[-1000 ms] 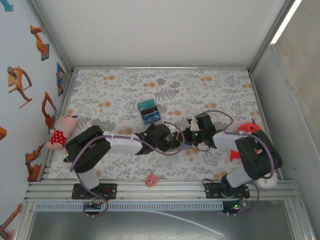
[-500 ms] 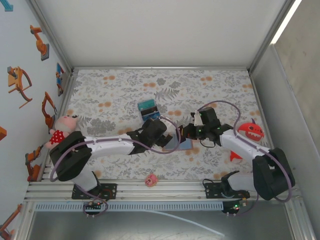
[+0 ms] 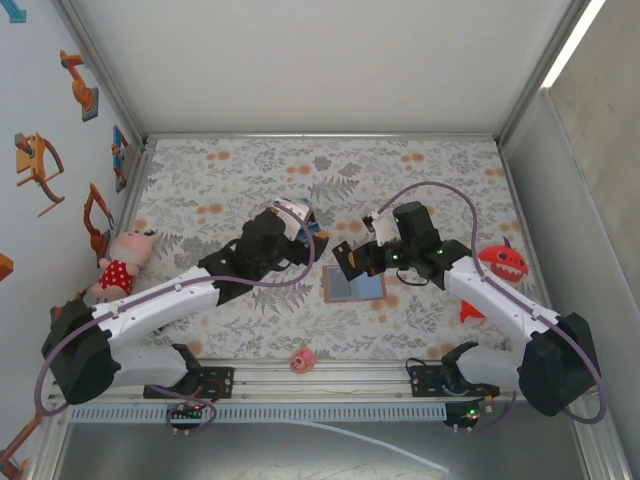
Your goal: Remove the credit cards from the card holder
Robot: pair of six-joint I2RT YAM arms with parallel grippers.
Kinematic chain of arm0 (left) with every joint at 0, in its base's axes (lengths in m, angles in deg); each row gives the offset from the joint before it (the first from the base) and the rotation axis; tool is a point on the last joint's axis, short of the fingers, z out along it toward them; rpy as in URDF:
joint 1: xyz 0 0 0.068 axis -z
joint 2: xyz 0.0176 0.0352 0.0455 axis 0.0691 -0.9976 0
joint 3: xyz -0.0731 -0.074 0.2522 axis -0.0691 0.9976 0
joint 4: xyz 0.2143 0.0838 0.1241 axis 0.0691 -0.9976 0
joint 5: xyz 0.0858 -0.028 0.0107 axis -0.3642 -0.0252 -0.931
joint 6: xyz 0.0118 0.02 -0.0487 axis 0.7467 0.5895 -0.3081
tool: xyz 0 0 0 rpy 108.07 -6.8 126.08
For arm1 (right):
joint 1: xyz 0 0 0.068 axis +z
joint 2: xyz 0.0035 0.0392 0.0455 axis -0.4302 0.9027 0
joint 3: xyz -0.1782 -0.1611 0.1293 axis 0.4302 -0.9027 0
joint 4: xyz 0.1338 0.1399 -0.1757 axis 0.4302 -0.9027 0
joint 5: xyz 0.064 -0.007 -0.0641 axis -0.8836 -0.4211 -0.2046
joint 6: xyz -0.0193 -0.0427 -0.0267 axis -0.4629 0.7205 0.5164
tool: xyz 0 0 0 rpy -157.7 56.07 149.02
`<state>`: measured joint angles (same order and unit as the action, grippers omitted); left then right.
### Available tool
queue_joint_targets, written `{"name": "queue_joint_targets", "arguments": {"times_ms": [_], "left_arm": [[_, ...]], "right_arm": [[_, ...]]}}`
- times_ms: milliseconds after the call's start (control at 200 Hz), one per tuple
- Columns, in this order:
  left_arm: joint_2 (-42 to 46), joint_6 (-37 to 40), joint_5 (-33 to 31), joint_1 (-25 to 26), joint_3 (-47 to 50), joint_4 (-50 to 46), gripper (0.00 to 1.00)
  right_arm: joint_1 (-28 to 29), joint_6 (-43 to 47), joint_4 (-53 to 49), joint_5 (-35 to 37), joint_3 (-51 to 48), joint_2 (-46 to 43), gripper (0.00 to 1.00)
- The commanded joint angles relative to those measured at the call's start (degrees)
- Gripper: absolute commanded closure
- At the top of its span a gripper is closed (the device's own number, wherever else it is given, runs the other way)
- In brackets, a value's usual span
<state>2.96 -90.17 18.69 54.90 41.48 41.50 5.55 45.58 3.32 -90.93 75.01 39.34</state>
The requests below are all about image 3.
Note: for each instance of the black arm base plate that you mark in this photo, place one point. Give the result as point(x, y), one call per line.
point(225, 392)
point(425, 385)

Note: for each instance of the small pink toy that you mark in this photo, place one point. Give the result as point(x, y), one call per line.
point(303, 361)

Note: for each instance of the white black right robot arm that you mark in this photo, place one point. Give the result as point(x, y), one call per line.
point(500, 300)

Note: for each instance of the white plastic tube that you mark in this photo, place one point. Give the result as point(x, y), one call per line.
point(360, 436)

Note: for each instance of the red shark plush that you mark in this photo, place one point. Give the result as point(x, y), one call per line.
point(505, 260)

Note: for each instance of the floral table cloth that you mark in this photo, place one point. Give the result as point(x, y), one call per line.
point(350, 165)

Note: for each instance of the blue angular wall sticker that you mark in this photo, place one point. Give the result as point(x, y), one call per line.
point(15, 12)

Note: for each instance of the blue credit card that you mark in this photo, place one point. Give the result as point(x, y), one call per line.
point(317, 233)

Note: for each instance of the orange claw gripper wall sticker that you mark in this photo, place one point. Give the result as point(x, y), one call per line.
point(35, 160)

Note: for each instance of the circuit board with LEDs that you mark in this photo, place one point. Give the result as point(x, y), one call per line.
point(467, 415)
point(187, 411)

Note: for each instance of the pink plush doll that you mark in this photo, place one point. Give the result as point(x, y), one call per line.
point(122, 272)

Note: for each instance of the orange grey slider wall sticker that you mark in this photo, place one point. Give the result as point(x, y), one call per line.
point(5, 267)

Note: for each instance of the thin metal blade card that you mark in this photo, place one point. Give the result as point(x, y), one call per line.
point(341, 255)

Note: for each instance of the aluminium extrusion frame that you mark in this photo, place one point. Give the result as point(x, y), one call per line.
point(325, 385)

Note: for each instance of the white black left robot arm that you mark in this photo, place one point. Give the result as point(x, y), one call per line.
point(160, 305)

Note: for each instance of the orange machine wall sticker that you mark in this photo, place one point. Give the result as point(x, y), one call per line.
point(12, 465)

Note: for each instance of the blue rail wall sticker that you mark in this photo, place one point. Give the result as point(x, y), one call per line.
point(120, 155)

